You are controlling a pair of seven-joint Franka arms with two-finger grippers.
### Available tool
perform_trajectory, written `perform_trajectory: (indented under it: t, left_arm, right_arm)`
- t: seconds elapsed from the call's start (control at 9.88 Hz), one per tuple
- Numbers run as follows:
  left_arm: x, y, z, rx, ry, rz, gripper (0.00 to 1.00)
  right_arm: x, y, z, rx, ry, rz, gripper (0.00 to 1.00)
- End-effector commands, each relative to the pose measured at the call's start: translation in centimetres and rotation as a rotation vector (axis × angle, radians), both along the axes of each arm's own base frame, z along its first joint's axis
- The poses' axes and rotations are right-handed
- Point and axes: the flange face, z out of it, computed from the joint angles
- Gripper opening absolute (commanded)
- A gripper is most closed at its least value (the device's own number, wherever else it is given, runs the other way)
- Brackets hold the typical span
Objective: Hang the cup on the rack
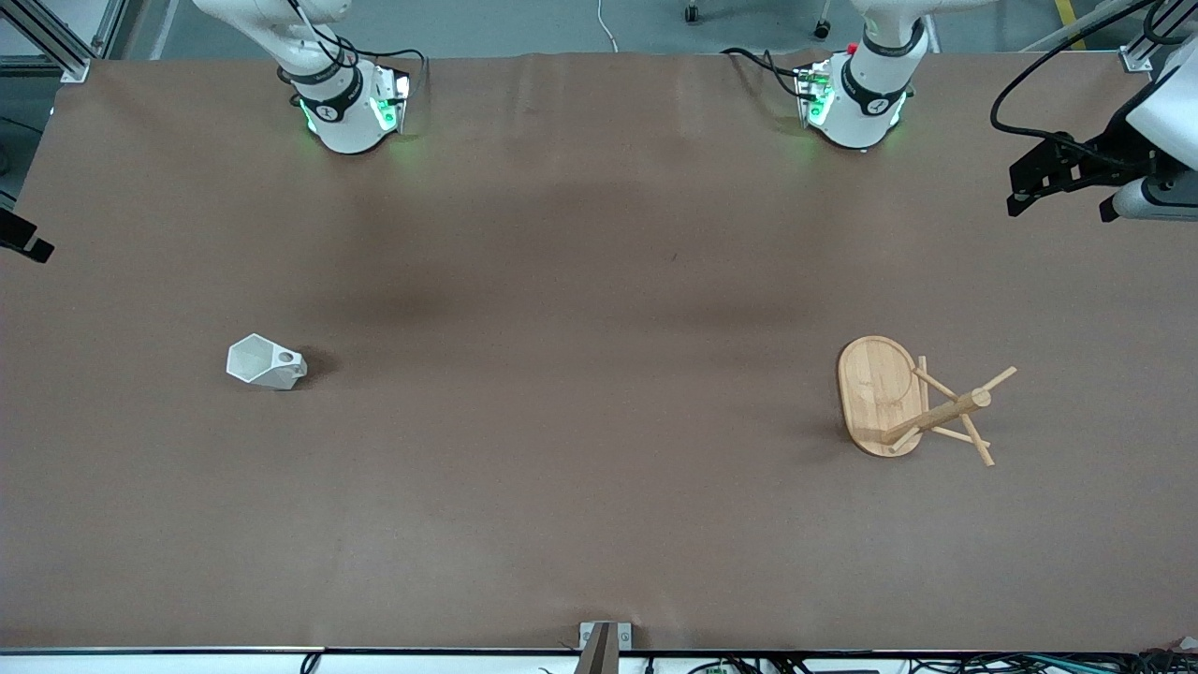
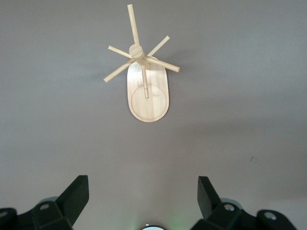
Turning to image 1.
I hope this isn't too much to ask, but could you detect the brown table cover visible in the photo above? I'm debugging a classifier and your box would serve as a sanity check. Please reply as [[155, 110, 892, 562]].
[[0, 51, 1198, 653]]

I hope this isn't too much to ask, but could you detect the tangled cable bundle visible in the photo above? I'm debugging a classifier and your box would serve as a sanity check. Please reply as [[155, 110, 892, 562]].
[[646, 652, 1198, 674]]

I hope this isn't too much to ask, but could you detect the metal edge bracket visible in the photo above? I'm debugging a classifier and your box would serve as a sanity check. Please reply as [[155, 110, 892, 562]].
[[578, 621, 634, 652]]

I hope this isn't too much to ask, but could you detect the bamboo cup rack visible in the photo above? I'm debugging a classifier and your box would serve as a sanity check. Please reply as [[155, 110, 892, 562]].
[[837, 335, 1018, 467]]

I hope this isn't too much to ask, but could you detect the upright aluminium frame profile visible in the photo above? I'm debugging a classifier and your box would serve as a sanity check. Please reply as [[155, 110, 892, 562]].
[[94, 0, 129, 59]]

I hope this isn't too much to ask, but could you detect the black right base cable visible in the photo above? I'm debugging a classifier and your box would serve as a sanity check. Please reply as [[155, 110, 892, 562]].
[[351, 47, 429, 99]]

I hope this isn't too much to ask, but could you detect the white faceted cup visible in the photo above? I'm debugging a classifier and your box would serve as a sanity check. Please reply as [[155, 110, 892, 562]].
[[226, 334, 308, 391]]

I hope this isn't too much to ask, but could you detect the black base cable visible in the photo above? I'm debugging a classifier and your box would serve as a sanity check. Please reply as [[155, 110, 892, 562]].
[[721, 47, 811, 99], [351, 47, 429, 99]]

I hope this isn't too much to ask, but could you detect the aluminium corner frame profile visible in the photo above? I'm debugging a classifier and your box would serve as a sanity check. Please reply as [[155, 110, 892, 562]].
[[1118, 0, 1198, 74]]

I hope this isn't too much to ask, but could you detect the slanted aluminium frame profile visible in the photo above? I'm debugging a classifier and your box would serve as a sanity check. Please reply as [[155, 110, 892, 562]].
[[0, 0, 92, 83]]

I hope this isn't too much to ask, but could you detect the brown post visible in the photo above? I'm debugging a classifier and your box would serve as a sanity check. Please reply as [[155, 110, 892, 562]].
[[573, 623, 621, 674]]

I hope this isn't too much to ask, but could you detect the black left base cable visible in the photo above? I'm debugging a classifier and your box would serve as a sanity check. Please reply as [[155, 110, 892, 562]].
[[721, 47, 811, 99]]

